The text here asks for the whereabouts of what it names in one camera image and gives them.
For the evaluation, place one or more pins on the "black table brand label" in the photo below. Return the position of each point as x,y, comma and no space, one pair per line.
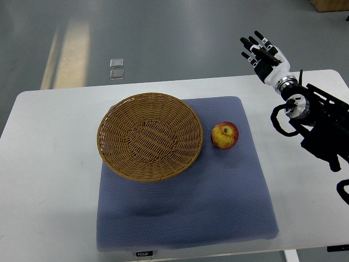
144,254

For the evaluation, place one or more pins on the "red yellow apple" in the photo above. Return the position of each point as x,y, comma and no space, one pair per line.
224,135

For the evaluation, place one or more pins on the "brown wicker basket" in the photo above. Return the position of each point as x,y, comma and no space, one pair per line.
150,137

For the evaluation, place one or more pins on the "brown cardboard box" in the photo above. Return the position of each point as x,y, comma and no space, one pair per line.
322,6

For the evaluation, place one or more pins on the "blue grey padded mat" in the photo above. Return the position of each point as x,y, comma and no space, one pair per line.
222,197

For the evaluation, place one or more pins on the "black table control panel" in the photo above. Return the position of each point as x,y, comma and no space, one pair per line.
338,248

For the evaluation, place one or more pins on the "white table leg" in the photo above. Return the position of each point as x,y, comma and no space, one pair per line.
291,255

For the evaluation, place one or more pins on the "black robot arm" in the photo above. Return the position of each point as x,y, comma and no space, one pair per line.
319,117

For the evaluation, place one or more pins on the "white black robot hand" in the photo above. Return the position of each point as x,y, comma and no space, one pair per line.
267,60

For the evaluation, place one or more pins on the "upper floor outlet plate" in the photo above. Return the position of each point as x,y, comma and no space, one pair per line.
116,63

